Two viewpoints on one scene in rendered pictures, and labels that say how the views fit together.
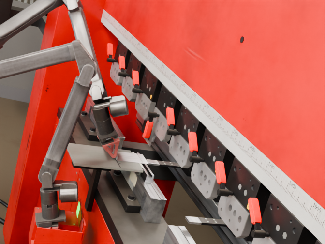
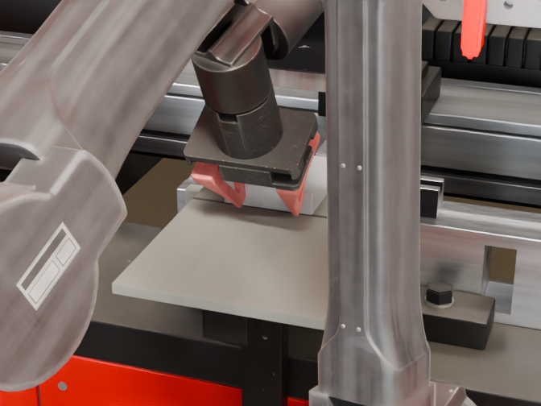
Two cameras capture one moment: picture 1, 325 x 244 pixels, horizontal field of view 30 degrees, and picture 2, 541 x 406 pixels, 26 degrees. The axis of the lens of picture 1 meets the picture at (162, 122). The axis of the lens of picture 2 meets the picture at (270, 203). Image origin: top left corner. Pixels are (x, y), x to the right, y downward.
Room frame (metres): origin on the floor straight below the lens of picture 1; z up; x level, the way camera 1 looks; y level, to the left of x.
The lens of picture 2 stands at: (1.48, 0.86, 1.46)
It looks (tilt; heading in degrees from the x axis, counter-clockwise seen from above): 25 degrees down; 313
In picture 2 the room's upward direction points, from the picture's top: straight up
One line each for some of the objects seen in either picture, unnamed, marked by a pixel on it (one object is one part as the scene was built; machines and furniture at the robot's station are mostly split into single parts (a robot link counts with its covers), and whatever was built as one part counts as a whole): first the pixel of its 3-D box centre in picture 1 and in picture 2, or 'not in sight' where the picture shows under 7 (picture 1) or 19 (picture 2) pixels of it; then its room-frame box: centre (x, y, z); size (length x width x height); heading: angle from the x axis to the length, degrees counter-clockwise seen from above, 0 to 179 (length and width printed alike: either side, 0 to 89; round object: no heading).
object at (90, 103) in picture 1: (102, 125); not in sight; (2.67, 0.26, 0.92); 0.50 x 0.06 x 0.10; 24
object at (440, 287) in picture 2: (131, 196); (439, 293); (2.01, 0.04, 0.91); 0.03 x 0.03 x 0.02
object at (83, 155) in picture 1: (103, 157); (268, 235); (2.11, 0.18, 1.00); 0.26 x 0.18 x 0.01; 114
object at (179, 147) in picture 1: (194, 137); not in sight; (1.82, -0.11, 1.26); 0.15 x 0.09 x 0.17; 24
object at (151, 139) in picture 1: (149, 129); (319, 43); (2.17, 0.04, 1.13); 0.10 x 0.02 x 0.10; 24
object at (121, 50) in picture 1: (126, 64); not in sight; (2.55, 0.21, 1.26); 0.15 x 0.09 x 0.17; 24
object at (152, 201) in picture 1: (140, 185); (368, 245); (2.12, 0.02, 0.92); 0.39 x 0.06 x 0.10; 24
